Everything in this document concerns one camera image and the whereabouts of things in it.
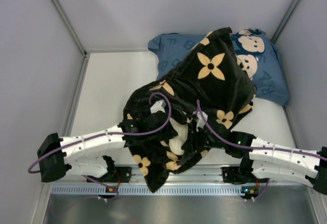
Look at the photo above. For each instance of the black floral plush pillowcase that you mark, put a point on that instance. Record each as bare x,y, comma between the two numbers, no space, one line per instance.
208,77

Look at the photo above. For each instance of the white pillow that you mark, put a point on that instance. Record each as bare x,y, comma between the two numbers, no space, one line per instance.
175,144

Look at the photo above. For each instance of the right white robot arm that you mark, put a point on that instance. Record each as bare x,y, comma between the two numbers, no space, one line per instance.
266,160

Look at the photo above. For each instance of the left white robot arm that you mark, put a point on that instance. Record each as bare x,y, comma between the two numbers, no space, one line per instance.
88,155

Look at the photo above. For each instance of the blue cartoon print pillow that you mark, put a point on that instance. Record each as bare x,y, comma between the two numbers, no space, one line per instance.
257,56

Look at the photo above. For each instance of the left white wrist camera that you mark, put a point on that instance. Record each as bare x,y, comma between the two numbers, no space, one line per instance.
158,106

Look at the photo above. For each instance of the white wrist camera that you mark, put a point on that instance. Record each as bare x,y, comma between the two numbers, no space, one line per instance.
158,106
200,119

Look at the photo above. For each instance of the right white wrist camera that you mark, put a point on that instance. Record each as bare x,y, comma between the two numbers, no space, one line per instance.
200,119

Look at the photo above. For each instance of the aluminium mounting rail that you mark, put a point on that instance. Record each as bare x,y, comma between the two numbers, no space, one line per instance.
213,174

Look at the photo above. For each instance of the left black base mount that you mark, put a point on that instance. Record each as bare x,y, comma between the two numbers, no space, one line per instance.
123,174

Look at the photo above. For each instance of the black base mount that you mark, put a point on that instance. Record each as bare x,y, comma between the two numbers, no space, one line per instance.
231,175
123,174

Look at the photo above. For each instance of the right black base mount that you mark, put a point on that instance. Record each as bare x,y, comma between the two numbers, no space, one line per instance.
231,175

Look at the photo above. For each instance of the left aluminium frame post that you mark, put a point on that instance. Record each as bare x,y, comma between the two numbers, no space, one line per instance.
62,14

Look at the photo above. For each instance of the aluminium frame post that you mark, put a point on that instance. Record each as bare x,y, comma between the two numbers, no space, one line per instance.
285,19
62,14

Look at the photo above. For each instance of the perforated cable duct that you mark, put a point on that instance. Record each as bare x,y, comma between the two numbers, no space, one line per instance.
180,190

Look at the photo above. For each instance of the right aluminium frame post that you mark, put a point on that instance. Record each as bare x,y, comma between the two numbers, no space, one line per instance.
285,19

